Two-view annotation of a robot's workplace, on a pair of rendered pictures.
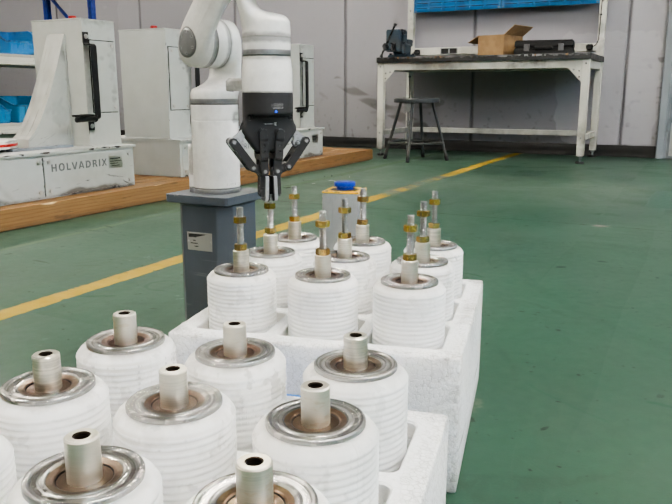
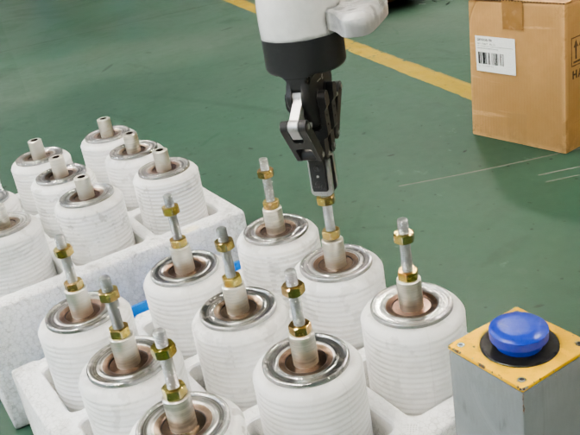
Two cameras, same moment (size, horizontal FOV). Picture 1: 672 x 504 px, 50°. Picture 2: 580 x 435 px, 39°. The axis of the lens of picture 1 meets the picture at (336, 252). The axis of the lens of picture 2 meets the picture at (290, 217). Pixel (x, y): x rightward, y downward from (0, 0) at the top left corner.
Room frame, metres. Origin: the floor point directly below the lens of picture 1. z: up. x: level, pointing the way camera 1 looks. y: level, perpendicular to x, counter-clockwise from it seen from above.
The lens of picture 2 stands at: (1.59, -0.44, 0.65)
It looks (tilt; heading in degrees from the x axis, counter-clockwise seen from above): 25 degrees down; 136
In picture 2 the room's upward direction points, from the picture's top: 10 degrees counter-clockwise
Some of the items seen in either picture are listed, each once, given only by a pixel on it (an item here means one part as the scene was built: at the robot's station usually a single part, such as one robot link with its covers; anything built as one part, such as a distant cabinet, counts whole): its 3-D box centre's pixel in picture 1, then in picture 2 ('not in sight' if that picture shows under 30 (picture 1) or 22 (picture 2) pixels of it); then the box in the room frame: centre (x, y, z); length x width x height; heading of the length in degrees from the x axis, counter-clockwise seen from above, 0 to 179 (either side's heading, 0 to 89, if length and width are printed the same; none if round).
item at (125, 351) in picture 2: (422, 252); (124, 349); (1.03, -0.13, 0.26); 0.02 x 0.02 x 0.03
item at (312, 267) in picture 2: (270, 252); (336, 263); (1.09, 0.10, 0.25); 0.08 x 0.08 x 0.01
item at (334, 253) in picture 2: (270, 244); (334, 252); (1.09, 0.10, 0.26); 0.02 x 0.02 x 0.03
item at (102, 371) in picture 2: (422, 261); (128, 362); (1.03, -0.13, 0.25); 0.08 x 0.08 x 0.01
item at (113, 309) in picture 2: (423, 227); (114, 313); (1.03, -0.13, 0.30); 0.01 x 0.01 x 0.08
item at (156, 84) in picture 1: (222, 99); not in sight; (4.38, 0.67, 0.45); 1.51 x 0.57 x 0.74; 153
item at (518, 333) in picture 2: (344, 186); (519, 337); (1.36, -0.02, 0.32); 0.04 x 0.04 x 0.02
